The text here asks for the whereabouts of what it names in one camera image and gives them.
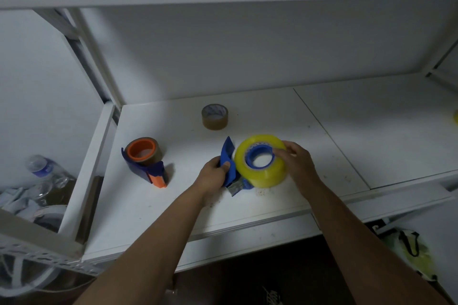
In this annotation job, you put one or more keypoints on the person's left hand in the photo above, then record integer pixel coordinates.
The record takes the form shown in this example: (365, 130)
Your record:
(211, 178)

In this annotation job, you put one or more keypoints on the person's right hand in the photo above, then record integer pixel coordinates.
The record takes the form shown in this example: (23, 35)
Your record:
(302, 169)

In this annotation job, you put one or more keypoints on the yellow tape roll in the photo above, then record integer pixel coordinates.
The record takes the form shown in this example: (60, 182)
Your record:
(264, 176)
(456, 117)

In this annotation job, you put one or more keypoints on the small brown tape roll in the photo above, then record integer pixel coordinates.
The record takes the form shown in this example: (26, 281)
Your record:
(214, 124)

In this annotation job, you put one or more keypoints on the orange and blue tape dispenser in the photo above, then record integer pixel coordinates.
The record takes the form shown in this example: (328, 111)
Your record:
(141, 170)

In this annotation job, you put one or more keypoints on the person's right forearm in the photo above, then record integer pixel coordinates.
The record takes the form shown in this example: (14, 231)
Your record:
(365, 251)

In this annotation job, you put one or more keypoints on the person's left forearm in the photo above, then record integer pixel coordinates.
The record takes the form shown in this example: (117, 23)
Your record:
(146, 247)

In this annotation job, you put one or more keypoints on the large brown tape roll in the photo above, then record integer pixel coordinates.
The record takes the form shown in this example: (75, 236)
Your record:
(157, 156)

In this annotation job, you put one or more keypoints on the white metal shelf rack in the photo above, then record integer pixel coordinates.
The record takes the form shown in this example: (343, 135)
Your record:
(358, 129)

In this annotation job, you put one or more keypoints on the black shoe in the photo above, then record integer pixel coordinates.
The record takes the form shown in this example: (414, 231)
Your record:
(272, 297)

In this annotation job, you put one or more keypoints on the green yellow bag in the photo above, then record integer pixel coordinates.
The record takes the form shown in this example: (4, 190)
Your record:
(411, 254)

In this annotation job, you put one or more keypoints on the clear plastic water bottle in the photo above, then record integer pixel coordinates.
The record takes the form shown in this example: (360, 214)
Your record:
(44, 169)

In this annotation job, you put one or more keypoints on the clear glass jar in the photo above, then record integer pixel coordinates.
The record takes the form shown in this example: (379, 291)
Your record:
(43, 190)

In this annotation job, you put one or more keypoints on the white crumpled cloth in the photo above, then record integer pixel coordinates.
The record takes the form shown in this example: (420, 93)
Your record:
(16, 203)

